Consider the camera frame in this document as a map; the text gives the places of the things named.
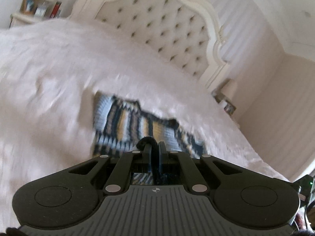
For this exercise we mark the small white clock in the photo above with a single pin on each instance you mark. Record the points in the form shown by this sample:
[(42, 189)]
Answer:
[(41, 9)]

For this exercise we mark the pale pink bedspread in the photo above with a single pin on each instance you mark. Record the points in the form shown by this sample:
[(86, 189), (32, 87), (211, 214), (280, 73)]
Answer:
[(50, 72)]

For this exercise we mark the wooden photo frame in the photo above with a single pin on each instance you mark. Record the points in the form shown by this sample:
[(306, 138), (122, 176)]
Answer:
[(28, 6)]

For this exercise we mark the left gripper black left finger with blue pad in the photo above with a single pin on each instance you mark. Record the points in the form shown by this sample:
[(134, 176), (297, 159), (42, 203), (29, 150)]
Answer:
[(140, 160)]

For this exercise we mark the cream tufted headboard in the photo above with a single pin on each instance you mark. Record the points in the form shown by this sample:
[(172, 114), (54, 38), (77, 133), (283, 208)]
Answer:
[(185, 32)]

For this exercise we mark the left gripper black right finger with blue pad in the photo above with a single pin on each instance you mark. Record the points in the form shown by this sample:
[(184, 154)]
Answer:
[(178, 168)]

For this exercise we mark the red bottle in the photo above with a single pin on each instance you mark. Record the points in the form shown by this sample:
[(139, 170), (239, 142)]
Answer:
[(55, 9)]

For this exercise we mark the right nightstand photo frame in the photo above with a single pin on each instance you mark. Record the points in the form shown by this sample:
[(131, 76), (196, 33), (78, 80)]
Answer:
[(226, 104)]

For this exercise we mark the cream left nightstand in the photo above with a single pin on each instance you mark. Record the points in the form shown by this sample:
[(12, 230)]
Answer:
[(20, 19)]

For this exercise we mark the patterned knit sweater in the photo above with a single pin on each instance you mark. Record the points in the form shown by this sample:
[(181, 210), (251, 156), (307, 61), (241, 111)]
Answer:
[(119, 124)]

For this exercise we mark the right cream bedside lamp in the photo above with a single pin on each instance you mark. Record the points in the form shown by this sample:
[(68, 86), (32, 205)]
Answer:
[(228, 91)]

